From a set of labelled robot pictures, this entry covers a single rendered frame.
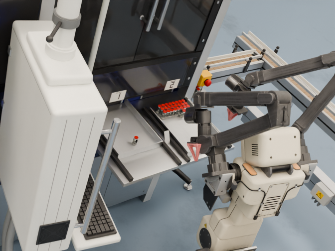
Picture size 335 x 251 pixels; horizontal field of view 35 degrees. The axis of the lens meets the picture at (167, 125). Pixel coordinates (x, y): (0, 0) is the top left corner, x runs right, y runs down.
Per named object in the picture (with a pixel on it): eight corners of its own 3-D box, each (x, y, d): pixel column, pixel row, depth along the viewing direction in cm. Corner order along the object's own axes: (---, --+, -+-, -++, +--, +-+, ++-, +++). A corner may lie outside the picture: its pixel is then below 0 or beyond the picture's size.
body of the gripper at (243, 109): (234, 100, 261) (240, 88, 257) (247, 113, 256) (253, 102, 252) (224, 102, 258) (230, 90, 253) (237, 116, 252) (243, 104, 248)
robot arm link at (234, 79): (254, 77, 243) (261, 79, 251) (237, 62, 248) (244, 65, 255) (239, 98, 247) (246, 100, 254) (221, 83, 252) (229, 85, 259)
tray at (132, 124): (81, 112, 265) (82, 107, 262) (124, 102, 280) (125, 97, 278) (116, 159, 247) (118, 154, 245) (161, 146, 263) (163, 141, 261)
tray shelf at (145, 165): (71, 117, 263) (72, 114, 262) (180, 92, 305) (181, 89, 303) (122, 187, 239) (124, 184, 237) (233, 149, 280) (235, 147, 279)
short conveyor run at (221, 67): (179, 93, 307) (188, 71, 297) (164, 76, 315) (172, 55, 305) (260, 74, 348) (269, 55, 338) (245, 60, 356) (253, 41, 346)
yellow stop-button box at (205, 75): (191, 79, 300) (195, 69, 295) (201, 77, 304) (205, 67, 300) (199, 87, 296) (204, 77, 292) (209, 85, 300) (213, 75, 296)
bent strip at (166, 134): (160, 139, 266) (163, 131, 263) (165, 138, 268) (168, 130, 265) (176, 159, 259) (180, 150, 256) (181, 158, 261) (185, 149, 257)
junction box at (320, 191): (309, 192, 336) (315, 183, 330) (314, 190, 339) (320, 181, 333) (323, 206, 329) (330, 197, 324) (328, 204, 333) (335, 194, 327)
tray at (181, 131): (148, 112, 280) (150, 107, 277) (186, 103, 295) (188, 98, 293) (186, 157, 262) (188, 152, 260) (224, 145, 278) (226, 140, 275)
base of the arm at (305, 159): (297, 165, 229) (318, 163, 234) (294, 146, 230) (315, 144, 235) (284, 167, 236) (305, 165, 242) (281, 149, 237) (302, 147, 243)
